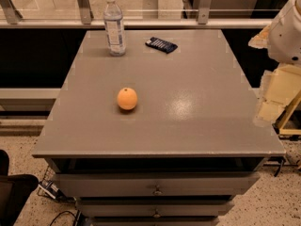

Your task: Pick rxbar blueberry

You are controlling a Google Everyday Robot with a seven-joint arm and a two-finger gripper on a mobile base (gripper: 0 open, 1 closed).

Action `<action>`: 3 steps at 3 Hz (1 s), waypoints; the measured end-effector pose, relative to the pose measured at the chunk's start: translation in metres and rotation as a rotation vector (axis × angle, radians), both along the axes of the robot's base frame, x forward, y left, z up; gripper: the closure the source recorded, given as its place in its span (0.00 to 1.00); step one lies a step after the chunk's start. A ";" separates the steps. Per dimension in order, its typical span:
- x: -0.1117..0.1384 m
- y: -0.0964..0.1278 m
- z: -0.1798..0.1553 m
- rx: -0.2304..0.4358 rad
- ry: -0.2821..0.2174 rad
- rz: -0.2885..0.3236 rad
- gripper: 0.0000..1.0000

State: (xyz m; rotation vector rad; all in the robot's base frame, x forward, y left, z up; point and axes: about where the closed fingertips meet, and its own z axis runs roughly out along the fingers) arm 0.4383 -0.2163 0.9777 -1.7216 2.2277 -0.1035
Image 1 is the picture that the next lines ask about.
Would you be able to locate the black office chair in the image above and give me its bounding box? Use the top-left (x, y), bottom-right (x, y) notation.
top-left (0, 150), bottom-right (39, 226)

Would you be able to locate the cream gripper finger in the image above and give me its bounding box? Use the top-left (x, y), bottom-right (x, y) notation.
top-left (248, 25), bottom-right (270, 49)

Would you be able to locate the orange fruit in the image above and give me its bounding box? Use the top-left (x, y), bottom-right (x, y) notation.
top-left (117, 88), bottom-right (137, 110)

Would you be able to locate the drawer knob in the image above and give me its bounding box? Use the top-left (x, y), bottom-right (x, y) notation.
top-left (152, 210), bottom-right (161, 218)
top-left (152, 186), bottom-right (163, 196)

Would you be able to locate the metal window railing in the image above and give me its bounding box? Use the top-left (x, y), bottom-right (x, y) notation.
top-left (0, 0), bottom-right (287, 29)

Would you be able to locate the black floor cable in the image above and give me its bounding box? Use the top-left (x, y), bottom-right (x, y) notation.
top-left (48, 210), bottom-right (83, 226)

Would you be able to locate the grey drawer cabinet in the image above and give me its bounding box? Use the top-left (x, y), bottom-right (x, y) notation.
top-left (34, 30), bottom-right (285, 226)

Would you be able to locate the lower drawer knob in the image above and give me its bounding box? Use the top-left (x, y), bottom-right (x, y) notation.
top-left (152, 210), bottom-right (161, 218)

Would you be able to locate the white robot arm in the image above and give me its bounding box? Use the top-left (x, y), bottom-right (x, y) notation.
top-left (248, 0), bottom-right (301, 126)

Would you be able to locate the clear plastic water bottle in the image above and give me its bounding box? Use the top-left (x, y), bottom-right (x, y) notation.
top-left (103, 0), bottom-right (126, 57)

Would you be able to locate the wire basket on floor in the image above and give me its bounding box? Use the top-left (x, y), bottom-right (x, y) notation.
top-left (38, 167), bottom-right (74, 203)

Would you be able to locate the upper drawer knob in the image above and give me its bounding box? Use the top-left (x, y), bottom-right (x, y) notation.
top-left (152, 186), bottom-right (163, 196)

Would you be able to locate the yellow frame stand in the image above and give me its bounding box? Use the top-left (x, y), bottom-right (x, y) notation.
top-left (277, 90), bottom-right (301, 136)

